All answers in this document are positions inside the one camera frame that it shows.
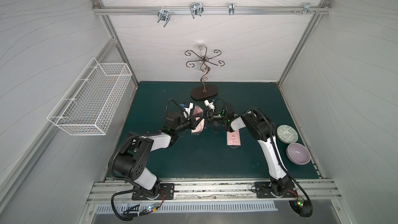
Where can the aluminium cross rail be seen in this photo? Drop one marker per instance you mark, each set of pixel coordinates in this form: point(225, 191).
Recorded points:
point(208, 10)

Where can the metal clamp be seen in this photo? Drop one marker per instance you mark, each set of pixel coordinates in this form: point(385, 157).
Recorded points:
point(231, 9)
point(196, 9)
point(163, 15)
point(307, 10)

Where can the green patterned plate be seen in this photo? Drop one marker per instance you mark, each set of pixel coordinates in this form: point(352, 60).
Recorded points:
point(287, 134)

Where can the white vent strip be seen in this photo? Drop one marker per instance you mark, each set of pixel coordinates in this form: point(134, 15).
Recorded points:
point(193, 207)

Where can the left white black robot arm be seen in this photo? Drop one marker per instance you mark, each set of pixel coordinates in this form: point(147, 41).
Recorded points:
point(129, 161)

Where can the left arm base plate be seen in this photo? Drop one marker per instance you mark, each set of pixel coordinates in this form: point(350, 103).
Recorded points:
point(158, 192)

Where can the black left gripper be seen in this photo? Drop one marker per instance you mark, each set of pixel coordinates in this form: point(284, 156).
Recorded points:
point(191, 123)

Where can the pink ruler set plastic bag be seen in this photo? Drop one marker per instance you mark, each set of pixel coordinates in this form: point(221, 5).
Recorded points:
point(199, 121)

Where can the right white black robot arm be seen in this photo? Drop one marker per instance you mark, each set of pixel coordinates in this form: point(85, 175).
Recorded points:
point(262, 130)

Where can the white wire basket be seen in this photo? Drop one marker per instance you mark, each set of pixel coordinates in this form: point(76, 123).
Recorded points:
point(89, 105)

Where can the brown metal hook stand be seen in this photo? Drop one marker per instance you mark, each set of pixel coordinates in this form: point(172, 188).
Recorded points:
point(204, 91)

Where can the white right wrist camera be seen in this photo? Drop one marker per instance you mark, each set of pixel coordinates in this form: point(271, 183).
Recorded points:
point(209, 104)

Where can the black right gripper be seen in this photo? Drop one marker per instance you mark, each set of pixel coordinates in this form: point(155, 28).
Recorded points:
point(210, 116)

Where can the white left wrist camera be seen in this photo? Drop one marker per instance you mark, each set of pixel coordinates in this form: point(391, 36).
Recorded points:
point(187, 108)

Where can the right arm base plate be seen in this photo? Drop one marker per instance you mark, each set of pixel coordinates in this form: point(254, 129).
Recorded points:
point(270, 190)

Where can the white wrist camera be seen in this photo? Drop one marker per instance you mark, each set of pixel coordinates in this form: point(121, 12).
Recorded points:
point(209, 104)
point(187, 108)

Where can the lilac bowl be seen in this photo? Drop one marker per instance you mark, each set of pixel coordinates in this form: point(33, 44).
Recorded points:
point(298, 154)

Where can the pink flat package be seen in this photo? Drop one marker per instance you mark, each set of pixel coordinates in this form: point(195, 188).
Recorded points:
point(233, 139)

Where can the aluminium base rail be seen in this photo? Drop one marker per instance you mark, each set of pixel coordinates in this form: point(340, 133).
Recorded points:
point(221, 189)

